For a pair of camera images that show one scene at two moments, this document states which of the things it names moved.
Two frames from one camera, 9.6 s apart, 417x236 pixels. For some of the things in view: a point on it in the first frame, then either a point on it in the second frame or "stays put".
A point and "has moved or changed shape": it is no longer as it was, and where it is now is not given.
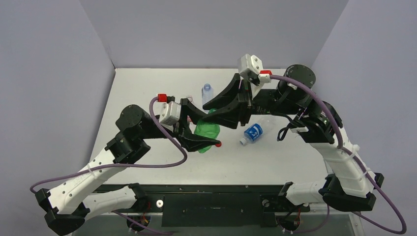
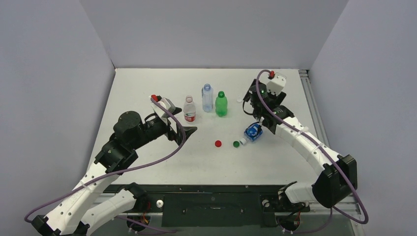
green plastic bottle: x=206 y=129 has moved or changed shape
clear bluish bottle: x=207 y=94 stays put
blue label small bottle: x=252 y=133 stays put
